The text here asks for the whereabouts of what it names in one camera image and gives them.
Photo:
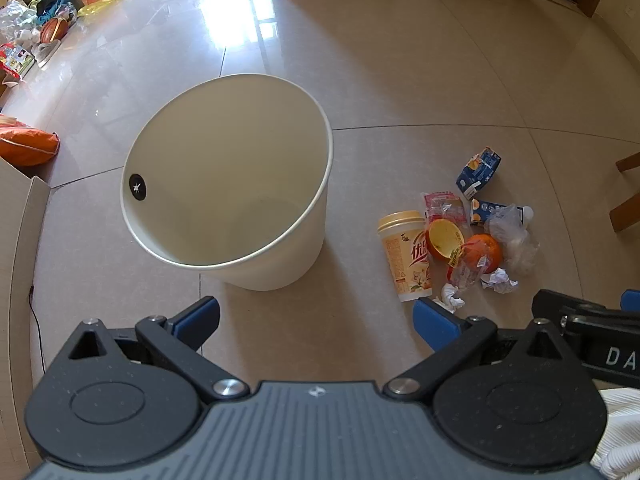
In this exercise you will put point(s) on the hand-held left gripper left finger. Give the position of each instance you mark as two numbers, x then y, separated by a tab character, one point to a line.
196	321

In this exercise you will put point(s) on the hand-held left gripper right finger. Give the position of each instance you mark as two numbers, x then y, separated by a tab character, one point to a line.
435	325

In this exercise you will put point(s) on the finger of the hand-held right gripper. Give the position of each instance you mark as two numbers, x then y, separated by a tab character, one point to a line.
570	305
631	301

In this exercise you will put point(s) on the white tissue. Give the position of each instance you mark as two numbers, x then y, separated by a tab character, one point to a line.
500	280
452	297

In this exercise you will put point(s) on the clear wrapper with yellow label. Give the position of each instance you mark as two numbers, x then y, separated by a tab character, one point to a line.
465	272

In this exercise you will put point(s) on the yellow milk tea cup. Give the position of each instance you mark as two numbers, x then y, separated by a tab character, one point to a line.
405	260

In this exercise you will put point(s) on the clear plastic bag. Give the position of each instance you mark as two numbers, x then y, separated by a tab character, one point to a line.
515	240

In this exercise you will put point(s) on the orange cup lid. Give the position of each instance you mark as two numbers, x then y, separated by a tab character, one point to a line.
444	237

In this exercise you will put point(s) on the mandarin orange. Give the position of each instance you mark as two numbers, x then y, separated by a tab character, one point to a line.
484	250

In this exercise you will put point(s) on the red clear snack wrapper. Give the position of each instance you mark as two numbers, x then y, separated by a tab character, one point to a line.
442	205

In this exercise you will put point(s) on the blue juice carton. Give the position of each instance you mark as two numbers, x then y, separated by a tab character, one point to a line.
479	172
484	208

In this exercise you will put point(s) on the white plastic trash bin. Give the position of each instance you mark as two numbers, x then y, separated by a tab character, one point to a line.
235	170

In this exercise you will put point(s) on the person's white ribbed clothing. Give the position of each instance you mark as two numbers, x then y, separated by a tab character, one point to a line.
622	435

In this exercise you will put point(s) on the wooden chair leg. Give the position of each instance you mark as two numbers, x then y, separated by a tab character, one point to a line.
627	200

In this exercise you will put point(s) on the grey slipper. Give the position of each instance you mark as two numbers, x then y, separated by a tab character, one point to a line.
47	52

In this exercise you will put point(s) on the colourful toy box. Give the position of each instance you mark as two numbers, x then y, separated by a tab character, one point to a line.
17	60

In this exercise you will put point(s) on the basketball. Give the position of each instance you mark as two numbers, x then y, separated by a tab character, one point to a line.
53	29

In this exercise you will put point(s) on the yellow plastic bag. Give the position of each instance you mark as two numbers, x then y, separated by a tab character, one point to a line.
102	4

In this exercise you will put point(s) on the pile of clear plastic bags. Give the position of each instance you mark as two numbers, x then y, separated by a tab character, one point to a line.
17	20

